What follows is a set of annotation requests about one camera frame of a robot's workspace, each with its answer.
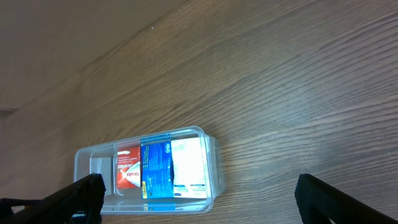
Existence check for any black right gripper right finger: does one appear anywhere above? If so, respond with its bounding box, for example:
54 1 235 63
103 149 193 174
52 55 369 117
295 174 397 224

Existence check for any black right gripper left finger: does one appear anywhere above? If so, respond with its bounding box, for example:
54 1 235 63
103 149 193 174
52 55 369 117
1 174 106 224

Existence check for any red medicine box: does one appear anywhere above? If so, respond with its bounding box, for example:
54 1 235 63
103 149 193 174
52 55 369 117
116 147 141 189

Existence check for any clear plastic container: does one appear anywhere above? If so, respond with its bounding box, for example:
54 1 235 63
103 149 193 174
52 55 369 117
74 126 224 215

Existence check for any white medicine box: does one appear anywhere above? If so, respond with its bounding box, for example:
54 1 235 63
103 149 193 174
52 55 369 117
171 138 207 198

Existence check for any blue lozenge box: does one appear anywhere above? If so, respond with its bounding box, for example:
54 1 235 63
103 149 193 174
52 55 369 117
141 141 174 199

